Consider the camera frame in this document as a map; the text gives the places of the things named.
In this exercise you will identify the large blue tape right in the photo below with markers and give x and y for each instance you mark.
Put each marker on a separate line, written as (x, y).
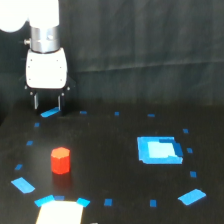
(192, 197)

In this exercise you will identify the long blue tape top left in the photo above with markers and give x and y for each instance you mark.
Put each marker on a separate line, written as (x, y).
(50, 112)

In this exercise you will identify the red octagonal block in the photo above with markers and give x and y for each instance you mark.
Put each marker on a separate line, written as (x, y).
(60, 160)

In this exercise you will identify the large blue tape left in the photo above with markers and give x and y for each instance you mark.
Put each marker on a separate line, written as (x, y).
(22, 185)

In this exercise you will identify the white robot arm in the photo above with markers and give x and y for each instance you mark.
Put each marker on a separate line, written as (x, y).
(43, 18)

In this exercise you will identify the blue tape square target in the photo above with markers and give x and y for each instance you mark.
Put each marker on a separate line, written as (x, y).
(159, 150)

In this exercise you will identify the blue tape beside paper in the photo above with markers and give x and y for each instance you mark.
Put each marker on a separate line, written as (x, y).
(83, 202)

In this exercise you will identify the small blue tape bottom middle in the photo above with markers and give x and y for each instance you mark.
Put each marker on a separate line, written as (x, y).
(108, 202)

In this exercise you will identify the small blue tape right middle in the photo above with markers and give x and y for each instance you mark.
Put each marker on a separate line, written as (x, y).
(189, 150)

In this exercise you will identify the small blue tape top left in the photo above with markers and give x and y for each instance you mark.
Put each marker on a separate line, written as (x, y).
(83, 112)

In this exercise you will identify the small blue tape left middle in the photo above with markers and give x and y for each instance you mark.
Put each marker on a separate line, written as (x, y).
(29, 143)

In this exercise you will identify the small dark blue tape bottom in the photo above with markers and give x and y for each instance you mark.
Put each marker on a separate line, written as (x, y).
(59, 198)

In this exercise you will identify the white paper sheet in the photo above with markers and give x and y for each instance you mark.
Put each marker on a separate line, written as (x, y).
(60, 212)

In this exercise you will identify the blue tape bottom left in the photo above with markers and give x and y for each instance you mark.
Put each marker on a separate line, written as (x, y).
(44, 200)

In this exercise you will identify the large blue tape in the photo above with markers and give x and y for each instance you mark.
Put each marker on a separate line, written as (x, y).
(22, 185)
(192, 197)

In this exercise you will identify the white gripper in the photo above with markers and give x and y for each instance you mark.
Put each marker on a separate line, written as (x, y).
(47, 72)

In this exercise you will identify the small blue tape right lower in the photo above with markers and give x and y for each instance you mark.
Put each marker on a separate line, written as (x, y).
(193, 174)

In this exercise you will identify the small blue tape left lower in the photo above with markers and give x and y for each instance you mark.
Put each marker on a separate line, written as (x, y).
(18, 167)

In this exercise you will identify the small blue tape bottom right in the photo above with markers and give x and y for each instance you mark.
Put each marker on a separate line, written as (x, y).
(153, 203)

